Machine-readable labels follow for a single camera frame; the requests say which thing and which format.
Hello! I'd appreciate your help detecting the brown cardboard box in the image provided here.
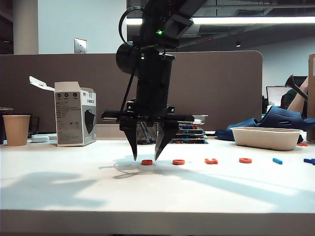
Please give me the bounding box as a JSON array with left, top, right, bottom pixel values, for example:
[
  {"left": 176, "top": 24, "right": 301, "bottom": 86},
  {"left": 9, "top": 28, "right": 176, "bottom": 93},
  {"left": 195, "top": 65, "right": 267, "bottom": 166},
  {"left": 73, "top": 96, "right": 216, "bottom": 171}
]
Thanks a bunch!
[{"left": 307, "top": 52, "right": 315, "bottom": 143}]

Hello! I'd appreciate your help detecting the brown fabric desk partition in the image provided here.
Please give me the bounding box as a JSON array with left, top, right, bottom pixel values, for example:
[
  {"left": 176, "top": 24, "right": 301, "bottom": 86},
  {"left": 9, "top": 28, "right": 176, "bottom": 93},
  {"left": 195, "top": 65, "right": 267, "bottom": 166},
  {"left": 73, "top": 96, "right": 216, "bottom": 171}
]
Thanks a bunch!
[{"left": 0, "top": 50, "right": 263, "bottom": 133}]

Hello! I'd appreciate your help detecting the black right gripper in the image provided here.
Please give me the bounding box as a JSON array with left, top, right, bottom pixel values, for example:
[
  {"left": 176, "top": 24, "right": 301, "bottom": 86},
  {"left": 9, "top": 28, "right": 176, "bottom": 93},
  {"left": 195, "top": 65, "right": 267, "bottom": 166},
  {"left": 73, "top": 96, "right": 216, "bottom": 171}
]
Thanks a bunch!
[{"left": 101, "top": 78, "right": 195, "bottom": 162}]

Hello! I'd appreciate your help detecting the black mesh pen holder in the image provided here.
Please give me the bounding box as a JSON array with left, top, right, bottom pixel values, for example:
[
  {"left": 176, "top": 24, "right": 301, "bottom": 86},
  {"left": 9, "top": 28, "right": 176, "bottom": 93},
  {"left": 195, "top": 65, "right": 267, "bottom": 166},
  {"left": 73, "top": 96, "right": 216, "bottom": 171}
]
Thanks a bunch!
[{"left": 136, "top": 122, "right": 158, "bottom": 145}]

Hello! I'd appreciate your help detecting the white grey mask box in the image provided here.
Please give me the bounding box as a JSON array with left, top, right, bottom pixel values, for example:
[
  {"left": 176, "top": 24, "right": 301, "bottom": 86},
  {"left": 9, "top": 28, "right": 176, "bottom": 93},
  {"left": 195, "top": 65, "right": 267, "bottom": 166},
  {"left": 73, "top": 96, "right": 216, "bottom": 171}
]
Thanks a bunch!
[{"left": 29, "top": 75, "right": 97, "bottom": 148}]

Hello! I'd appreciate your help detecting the black white pen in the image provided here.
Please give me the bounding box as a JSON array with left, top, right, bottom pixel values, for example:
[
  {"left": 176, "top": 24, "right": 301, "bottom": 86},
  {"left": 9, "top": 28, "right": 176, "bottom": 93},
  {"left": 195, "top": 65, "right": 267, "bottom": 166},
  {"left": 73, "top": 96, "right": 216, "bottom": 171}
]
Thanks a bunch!
[{"left": 139, "top": 123, "right": 151, "bottom": 143}]

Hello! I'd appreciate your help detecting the beige oval container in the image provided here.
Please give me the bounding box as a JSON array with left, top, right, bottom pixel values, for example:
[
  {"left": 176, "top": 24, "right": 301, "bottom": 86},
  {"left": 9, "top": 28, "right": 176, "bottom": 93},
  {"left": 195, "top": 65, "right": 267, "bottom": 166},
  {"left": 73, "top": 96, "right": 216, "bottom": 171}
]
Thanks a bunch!
[{"left": 230, "top": 126, "right": 304, "bottom": 151}]

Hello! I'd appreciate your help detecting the bare person forearm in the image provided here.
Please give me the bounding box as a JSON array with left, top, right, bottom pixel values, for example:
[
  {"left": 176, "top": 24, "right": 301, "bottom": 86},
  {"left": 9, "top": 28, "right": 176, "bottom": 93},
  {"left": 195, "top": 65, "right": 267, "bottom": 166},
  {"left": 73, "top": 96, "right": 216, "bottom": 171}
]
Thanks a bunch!
[{"left": 287, "top": 76, "right": 310, "bottom": 113}]

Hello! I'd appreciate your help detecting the long ceiling light strip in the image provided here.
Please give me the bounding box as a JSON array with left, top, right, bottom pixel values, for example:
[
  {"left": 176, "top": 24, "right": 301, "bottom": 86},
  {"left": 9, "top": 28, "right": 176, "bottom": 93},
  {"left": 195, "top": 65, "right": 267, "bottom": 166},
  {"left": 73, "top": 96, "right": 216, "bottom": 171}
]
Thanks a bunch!
[{"left": 126, "top": 16, "right": 315, "bottom": 26}]

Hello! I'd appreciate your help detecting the bright computer monitor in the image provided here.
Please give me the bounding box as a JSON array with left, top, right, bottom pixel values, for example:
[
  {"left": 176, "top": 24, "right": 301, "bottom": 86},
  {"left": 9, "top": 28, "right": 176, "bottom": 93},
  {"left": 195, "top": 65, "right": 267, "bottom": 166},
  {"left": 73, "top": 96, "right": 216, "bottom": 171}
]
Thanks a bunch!
[{"left": 265, "top": 86, "right": 292, "bottom": 108}]

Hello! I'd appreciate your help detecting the metal wall plate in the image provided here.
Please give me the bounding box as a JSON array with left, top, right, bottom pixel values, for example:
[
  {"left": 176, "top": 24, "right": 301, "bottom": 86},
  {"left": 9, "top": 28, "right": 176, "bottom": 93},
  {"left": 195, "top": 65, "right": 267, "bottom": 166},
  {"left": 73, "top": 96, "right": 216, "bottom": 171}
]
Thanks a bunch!
[{"left": 73, "top": 37, "right": 87, "bottom": 54}]

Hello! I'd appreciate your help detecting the person in green shirt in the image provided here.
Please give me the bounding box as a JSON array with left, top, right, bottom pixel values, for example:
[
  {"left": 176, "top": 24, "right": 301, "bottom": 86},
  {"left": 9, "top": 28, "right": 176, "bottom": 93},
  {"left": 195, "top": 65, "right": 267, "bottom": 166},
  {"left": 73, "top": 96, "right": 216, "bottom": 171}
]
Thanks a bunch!
[{"left": 281, "top": 88, "right": 308, "bottom": 110}]

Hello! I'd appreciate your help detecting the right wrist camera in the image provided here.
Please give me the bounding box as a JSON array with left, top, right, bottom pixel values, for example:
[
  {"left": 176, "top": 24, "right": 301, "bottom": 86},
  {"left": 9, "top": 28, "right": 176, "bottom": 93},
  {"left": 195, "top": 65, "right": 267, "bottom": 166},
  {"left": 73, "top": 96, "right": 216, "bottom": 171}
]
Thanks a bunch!
[{"left": 162, "top": 14, "right": 194, "bottom": 49}]

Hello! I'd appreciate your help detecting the dark glass tumbler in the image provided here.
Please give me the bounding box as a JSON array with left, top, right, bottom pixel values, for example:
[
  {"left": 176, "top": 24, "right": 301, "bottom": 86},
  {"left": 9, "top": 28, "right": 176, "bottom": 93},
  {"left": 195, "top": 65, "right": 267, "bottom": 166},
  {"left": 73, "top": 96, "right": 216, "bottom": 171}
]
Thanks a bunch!
[{"left": 28, "top": 116, "right": 40, "bottom": 139}]

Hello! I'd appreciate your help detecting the brown paper cup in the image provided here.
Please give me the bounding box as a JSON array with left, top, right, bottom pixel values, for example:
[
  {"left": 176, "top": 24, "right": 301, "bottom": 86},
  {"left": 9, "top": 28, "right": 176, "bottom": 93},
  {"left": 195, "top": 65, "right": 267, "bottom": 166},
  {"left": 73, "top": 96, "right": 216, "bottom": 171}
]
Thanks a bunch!
[{"left": 2, "top": 115, "right": 32, "bottom": 147}]

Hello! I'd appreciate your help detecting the small white case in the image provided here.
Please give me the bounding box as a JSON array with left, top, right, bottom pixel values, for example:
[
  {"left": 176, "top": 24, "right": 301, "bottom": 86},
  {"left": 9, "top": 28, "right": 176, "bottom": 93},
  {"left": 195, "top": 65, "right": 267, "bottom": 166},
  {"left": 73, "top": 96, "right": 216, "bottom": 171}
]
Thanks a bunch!
[{"left": 31, "top": 135, "right": 50, "bottom": 144}]

